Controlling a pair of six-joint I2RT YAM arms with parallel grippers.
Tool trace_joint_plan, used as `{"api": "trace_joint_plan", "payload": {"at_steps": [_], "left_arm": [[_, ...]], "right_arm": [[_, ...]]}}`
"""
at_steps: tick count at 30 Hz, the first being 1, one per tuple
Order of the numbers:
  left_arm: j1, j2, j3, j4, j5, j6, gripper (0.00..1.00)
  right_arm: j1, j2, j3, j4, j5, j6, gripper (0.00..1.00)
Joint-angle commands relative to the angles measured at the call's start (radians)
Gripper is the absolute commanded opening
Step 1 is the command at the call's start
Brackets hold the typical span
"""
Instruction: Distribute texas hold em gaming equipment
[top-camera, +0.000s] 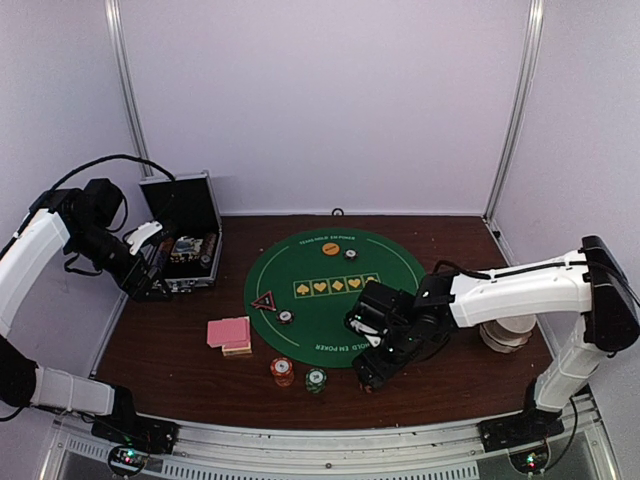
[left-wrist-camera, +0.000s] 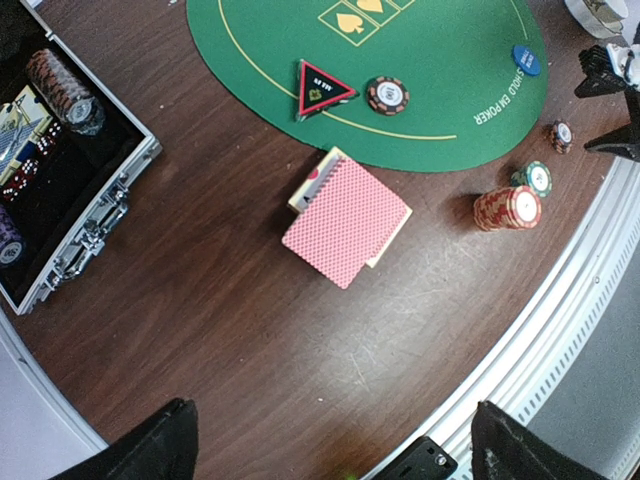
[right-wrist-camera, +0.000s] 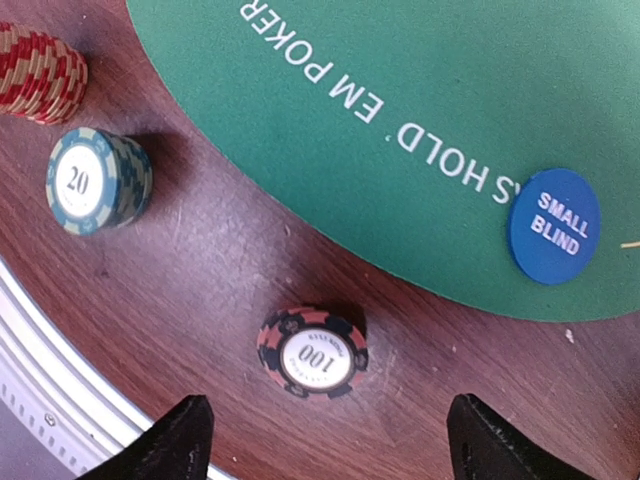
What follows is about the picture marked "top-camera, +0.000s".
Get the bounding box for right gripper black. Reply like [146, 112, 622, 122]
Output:
[352, 324, 422, 391]

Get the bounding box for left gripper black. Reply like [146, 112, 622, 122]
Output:
[67, 222, 173, 302]

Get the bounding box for orange dealer button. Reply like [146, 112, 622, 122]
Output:
[322, 242, 340, 256]

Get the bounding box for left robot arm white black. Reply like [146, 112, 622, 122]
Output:
[1, 178, 178, 454]

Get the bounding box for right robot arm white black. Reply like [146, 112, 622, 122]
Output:
[344, 235, 639, 452]

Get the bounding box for blue card deck in case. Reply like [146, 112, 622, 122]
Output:
[170, 236, 203, 263]

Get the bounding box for white ceramic bowl stack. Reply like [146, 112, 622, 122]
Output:
[479, 321, 532, 354]

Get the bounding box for brown chip row in case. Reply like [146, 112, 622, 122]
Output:
[199, 232, 220, 268]

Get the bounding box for pink-backed playing card deck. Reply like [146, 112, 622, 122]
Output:
[206, 316, 250, 348]

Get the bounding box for green poker chip stack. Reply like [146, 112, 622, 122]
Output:
[305, 368, 327, 394]

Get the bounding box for gold card deck box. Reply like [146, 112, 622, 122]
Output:
[221, 340, 252, 357]

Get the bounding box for round green poker mat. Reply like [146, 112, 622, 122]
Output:
[244, 228, 426, 369]

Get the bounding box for triangular all-in button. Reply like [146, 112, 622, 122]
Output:
[251, 291, 277, 312]

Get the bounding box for orange poker chip stack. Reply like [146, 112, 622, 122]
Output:
[270, 357, 295, 387]

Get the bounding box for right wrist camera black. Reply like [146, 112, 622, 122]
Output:
[344, 281, 415, 343]

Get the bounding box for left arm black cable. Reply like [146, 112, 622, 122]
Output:
[37, 153, 177, 211]

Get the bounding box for front aluminium rail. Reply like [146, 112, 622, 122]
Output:
[39, 384, 626, 480]

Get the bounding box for left aluminium post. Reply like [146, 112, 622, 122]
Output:
[104, 0, 149, 158]

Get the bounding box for aluminium post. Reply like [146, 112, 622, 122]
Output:
[483, 0, 545, 225]
[104, 0, 149, 158]

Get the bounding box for right aluminium post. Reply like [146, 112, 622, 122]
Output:
[483, 0, 545, 225]

